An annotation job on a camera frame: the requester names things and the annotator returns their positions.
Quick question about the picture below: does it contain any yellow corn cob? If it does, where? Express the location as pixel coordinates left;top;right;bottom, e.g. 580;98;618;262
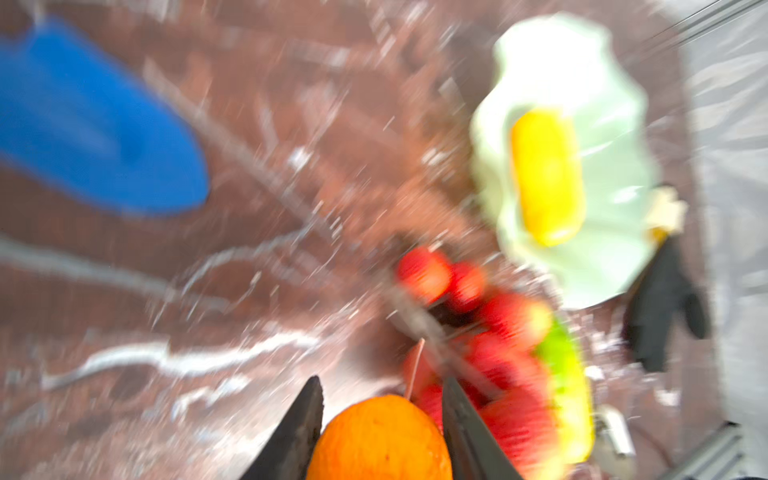
510;107;586;247

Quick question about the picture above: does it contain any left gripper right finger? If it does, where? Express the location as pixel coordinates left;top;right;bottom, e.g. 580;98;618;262
442;378;522;480

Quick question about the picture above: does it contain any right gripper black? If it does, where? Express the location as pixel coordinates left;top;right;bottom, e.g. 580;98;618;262
622;237;710;372

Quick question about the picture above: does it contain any red grape bunch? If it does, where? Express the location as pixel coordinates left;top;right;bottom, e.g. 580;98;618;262
396;247;566;479

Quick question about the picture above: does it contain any green yellow mango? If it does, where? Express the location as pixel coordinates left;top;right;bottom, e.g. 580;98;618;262
534;317;595;465

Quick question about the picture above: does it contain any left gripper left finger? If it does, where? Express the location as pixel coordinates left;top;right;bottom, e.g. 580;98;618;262
240;375;324;480

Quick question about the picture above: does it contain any green scalloped fruit bowl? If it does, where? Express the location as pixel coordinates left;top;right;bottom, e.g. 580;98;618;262
469;13;660;310

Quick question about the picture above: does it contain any orange tangerine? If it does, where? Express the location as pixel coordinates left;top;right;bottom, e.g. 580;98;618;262
306;395;453;479

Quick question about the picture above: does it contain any blue toy shovel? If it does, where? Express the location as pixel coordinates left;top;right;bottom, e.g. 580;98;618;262
1;17;211;216

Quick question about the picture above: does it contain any small grey cream scraper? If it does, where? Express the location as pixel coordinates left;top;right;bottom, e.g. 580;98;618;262
591;404;637;480

